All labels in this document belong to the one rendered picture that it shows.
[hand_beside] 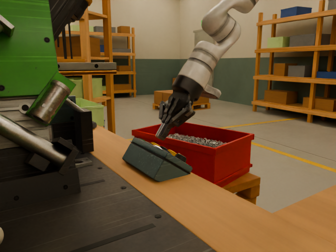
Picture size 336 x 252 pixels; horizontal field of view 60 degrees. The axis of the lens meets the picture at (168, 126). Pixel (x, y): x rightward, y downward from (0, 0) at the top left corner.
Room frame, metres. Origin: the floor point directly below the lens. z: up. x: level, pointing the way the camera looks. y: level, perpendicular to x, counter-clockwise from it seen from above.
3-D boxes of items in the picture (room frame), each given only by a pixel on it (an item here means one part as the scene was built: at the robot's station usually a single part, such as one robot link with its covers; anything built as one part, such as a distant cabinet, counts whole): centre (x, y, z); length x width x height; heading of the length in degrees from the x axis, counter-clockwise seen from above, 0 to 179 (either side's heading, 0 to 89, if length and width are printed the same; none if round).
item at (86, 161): (0.64, 0.21, 0.90); 0.06 x 0.04 x 0.01; 123
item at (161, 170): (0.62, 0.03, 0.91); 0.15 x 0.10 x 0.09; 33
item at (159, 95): (7.18, -0.34, 0.37); 1.20 x 0.80 x 0.74; 126
